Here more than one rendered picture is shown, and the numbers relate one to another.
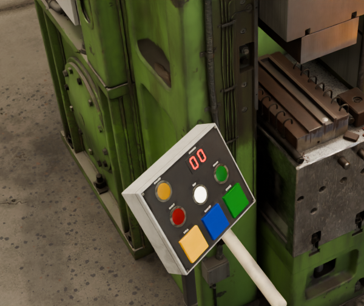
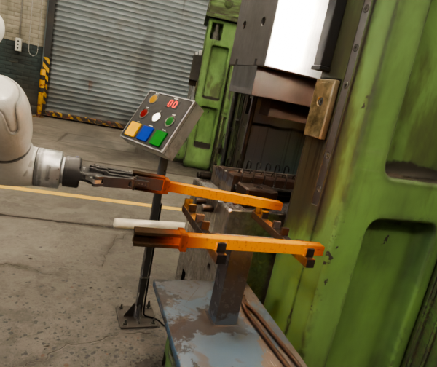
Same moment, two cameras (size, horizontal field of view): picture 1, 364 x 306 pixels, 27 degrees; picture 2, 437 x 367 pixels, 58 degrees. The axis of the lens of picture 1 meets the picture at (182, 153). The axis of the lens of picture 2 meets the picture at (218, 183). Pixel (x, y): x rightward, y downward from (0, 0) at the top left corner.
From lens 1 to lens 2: 2.95 m
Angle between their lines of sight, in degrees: 81
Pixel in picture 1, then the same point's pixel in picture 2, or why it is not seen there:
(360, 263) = not seen: outside the picture
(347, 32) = (249, 78)
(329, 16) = (245, 54)
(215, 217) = (146, 130)
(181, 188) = (156, 105)
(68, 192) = not seen: hidden behind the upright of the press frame
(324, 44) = (239, 81)
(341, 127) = (228, 186)
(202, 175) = (165, 112)
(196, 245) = (132, 129)
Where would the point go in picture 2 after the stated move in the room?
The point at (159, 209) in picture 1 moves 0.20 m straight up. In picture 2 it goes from (145, 103) to (151, 61)
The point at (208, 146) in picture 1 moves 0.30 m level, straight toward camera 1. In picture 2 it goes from (181, 105) to (117, 92)
